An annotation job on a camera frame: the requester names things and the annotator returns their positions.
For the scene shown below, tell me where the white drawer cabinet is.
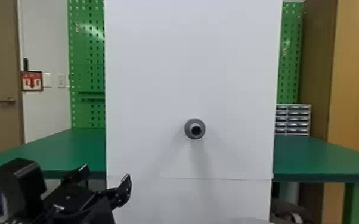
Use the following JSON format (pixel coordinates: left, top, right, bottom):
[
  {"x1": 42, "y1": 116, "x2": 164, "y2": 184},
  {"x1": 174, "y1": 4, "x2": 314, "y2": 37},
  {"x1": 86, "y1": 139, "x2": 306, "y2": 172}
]
[{"x1": 274, "y1": 104, "x2": 312, "y2": 136}]

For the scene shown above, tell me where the white panel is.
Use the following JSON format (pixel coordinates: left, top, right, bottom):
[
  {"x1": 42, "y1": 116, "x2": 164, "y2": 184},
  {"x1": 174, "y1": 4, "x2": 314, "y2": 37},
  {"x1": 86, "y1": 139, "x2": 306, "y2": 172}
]
[{"x1": 103, "y1": 0, "x2": 283, "y2": 224}]

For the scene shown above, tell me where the beige door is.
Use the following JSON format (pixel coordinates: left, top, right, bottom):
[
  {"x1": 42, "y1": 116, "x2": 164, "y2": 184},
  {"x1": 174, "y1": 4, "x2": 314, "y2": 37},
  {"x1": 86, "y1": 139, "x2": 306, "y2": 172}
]
[{"x1": 0, "y1": 0, "x2": 24, "y2": 155}]

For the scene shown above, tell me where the wooden cupboard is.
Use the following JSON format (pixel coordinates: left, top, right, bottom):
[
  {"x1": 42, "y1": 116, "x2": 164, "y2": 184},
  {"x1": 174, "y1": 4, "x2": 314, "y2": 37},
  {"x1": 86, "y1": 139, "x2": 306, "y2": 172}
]
[{"x1": 298, "y1": 0, "x2": 359, "y2": 224}]

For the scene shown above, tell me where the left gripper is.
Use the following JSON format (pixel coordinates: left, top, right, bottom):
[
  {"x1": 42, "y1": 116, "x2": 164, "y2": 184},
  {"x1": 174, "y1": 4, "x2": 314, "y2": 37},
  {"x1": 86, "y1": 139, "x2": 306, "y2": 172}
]
[{"x1": 41, "y1": 163, "x2": 133, "y2": 224}]

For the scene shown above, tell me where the red wall sign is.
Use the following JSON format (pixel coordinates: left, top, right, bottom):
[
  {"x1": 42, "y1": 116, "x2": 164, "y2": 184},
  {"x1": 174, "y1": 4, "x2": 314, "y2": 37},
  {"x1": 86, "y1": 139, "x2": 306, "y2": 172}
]
[{"x1": 21, "y1": 70, "x2": 44, "y2": 92}]

